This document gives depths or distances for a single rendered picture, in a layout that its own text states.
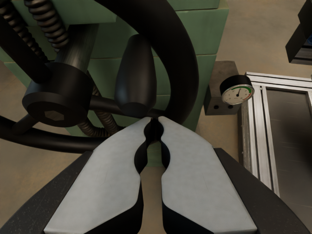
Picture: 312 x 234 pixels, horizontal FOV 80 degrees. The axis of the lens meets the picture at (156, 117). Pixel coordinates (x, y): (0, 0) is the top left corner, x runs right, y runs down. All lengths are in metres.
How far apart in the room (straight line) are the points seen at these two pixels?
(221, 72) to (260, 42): 1.28
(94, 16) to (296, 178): 0.86
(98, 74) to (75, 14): 0.21
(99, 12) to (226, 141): 0.98
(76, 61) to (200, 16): 0.21
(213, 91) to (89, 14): 0.31
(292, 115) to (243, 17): 1.19
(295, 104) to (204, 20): 0.83
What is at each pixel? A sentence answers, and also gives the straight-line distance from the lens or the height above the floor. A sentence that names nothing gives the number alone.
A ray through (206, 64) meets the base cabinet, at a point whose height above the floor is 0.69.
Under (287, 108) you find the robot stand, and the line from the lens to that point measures 1.08.
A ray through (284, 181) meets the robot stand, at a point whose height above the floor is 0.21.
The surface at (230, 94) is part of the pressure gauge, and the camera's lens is 0.41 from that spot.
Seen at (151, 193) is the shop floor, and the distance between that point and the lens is 0.98.
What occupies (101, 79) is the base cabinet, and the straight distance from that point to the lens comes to 0.45.
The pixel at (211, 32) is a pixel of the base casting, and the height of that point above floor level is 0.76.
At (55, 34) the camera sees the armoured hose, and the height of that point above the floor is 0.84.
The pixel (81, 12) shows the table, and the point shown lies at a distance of 0.25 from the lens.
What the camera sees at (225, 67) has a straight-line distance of 0.52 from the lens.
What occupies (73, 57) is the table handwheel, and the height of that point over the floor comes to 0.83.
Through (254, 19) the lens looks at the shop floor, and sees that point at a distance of 2.02.
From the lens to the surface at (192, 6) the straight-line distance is 0.34.
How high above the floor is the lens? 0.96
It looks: 58 degrees down
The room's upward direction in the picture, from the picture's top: 5 degrees counter-clockwise
